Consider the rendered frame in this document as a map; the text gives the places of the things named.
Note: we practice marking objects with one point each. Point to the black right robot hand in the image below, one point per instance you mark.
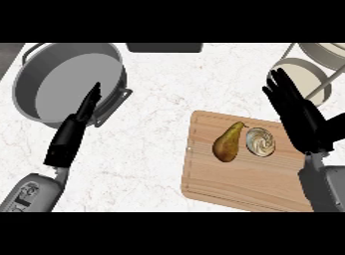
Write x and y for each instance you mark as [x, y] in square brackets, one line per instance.
[298, 119]

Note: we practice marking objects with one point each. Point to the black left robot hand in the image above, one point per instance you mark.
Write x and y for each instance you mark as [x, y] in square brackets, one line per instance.
[68, 139]

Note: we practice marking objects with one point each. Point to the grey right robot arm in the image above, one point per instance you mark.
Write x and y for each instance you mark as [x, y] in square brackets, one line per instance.
[328, 186]

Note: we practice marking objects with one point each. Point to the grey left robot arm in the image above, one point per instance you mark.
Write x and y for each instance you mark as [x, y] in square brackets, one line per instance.
[34, 194]

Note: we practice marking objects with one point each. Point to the wooden cutting board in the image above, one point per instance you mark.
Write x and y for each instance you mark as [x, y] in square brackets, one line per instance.
[239, 169]

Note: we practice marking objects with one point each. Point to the brown-green pear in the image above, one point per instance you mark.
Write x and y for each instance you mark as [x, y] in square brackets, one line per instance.
[227, 146]

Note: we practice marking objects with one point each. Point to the large grey metal pot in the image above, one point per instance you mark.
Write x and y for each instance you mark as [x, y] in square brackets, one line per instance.
[70, 83]

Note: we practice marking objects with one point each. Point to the dark grey flat appliance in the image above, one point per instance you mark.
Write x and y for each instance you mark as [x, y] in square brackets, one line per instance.
[165, 47]

